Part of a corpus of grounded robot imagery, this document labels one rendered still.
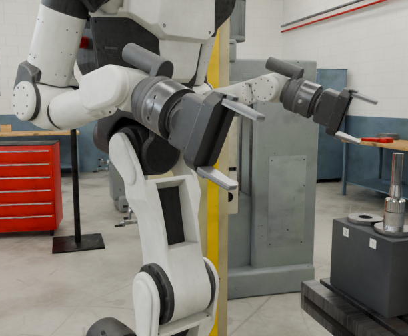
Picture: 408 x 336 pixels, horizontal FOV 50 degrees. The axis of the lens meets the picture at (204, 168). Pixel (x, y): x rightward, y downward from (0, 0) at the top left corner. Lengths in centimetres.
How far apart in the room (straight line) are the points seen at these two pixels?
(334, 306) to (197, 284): 36
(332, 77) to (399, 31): 132
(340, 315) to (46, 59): 88
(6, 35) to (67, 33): 862
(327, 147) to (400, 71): 175
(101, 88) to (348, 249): 77
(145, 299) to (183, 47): 57
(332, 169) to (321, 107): 711
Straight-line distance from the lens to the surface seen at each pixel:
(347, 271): 125
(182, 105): 66
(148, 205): 100
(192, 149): 64
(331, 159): 819
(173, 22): 99
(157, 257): 105
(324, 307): 124
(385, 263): 113
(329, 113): 113
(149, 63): 73
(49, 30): 94
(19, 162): 498
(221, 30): 231
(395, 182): 115
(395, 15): 771
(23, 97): 95
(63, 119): 89
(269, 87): 114
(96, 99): 76
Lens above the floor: 145
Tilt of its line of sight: 9 degrees down
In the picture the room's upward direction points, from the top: straight up
